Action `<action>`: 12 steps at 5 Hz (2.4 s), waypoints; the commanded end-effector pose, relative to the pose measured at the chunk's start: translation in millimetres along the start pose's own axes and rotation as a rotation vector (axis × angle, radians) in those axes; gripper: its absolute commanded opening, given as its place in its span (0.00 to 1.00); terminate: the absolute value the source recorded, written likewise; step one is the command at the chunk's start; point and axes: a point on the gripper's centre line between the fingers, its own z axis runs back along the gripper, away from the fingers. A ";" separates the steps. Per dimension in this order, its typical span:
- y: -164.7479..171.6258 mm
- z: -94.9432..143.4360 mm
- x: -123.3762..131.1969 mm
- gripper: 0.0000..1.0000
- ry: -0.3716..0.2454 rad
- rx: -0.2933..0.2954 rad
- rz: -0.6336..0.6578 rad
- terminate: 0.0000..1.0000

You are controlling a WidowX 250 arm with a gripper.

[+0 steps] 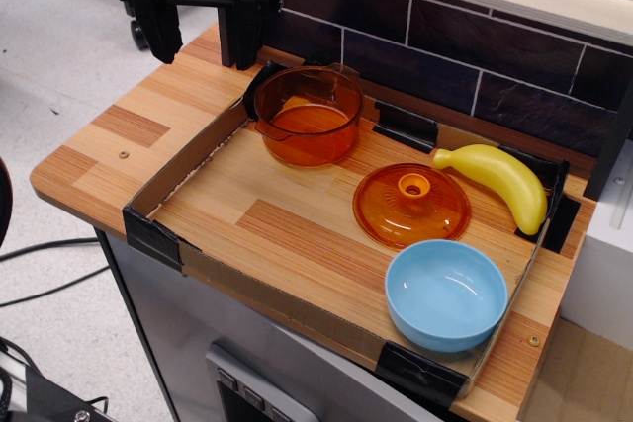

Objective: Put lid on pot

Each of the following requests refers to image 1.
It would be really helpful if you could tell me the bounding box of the yellow plastic banana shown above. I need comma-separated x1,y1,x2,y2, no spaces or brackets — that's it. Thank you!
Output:
433,144,548,235

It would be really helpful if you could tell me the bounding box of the cardboard fence with black tape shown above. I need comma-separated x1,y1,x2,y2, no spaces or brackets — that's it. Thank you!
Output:
123,70,593,420

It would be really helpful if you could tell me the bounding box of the black vertical post left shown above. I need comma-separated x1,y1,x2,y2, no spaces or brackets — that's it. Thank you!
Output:
218,7,237,67

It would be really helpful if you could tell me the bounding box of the black chair base with casters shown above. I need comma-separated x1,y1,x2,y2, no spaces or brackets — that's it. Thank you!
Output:
130,19,149,50

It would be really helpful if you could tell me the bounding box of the black floor cable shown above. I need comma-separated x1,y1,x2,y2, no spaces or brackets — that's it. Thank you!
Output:
0,237,111,308

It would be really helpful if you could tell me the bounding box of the orange transparent pot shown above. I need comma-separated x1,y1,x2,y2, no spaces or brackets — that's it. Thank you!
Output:
252,63,364,168

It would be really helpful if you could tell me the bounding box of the orange transparent pot lid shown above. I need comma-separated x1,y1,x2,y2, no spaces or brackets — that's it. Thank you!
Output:
353,163,471,250

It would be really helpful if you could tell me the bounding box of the white aluminium frame right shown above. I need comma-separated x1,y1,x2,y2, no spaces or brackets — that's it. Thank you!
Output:
562,140,632,349

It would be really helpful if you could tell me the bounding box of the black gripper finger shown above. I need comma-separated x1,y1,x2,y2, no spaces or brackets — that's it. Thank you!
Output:
229,0,266,70
132,0,182,64

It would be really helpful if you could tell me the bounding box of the black equipment bottom left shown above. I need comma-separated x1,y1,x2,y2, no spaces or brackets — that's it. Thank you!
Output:
1,338,113,422

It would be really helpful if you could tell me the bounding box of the black vertical post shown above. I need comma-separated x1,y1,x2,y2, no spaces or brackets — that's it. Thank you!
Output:
218,7,237,67
584,82,633,201

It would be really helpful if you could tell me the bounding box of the light blue bowl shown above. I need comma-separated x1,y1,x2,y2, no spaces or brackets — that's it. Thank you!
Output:
385,239,508,353

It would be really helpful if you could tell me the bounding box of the grey cabinet with buttons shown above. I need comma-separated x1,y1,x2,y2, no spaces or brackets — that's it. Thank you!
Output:
97,231,458,421

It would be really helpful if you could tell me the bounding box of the black vertical post right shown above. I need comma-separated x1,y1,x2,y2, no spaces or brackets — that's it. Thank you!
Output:
584,82,633,201

